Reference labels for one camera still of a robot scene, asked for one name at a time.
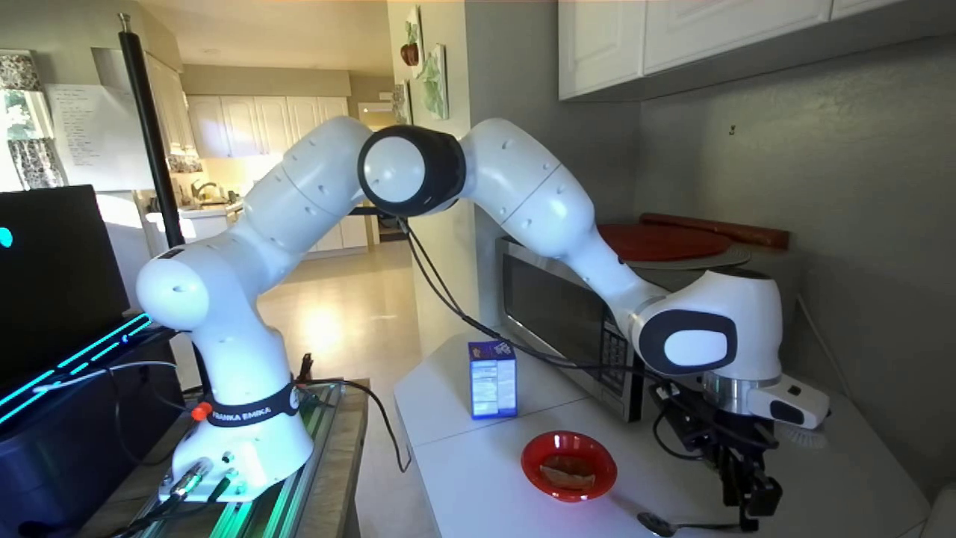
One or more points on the black computer monitor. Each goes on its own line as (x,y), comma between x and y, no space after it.
(59,280)

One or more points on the black tripod pole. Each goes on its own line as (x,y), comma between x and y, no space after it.
(150,132)

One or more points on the blue white carton box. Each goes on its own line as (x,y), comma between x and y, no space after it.
(492,382)

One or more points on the stainless steel microwave oven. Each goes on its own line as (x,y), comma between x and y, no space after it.
(564,322)

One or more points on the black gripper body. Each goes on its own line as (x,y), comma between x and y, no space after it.
(732,446)

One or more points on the red plastic bowl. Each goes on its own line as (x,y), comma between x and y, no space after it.
(568,443)

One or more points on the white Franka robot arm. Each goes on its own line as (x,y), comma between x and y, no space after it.
(725,325)

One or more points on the large red round plate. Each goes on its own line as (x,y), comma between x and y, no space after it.
(662,245)

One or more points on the food contents in bowl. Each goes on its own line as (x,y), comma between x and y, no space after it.
(568,473)

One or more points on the white upper cabinets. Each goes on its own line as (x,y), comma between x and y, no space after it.
(674,46)

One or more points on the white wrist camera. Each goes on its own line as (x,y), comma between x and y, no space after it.
(791,403)

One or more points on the silver spoon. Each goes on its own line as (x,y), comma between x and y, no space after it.
(665,528)

